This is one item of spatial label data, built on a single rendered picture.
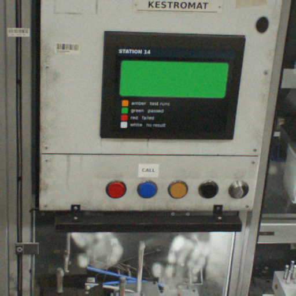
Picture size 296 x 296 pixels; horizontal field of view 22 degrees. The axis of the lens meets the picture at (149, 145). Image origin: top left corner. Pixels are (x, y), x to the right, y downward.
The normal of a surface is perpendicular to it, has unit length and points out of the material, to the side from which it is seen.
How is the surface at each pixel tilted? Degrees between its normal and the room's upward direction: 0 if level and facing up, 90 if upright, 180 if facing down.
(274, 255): 90
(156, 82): 90
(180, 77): 90
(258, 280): 0
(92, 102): 90
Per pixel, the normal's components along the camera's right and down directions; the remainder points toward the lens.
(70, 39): 0.11, 0.42
